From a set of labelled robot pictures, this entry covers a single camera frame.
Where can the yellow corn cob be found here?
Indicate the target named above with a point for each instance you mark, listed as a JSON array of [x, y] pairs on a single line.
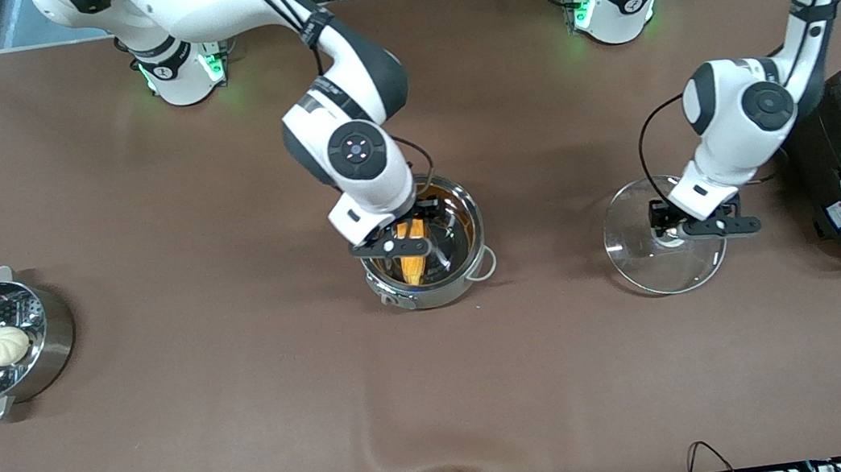
[[414, 265]]

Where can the round glass pot lid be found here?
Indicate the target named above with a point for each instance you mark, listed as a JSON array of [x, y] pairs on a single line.
[[634, 256]]

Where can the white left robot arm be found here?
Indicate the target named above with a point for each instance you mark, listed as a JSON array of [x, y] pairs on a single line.
[[746, 120]]

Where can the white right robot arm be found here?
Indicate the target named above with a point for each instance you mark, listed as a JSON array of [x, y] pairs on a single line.
[[359, 81]]

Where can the brown table mat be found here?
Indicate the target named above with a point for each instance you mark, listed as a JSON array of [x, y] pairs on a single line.
[[250, 421]]

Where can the white steamed bun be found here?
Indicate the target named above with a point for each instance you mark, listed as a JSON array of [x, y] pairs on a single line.
[[5, 346]]

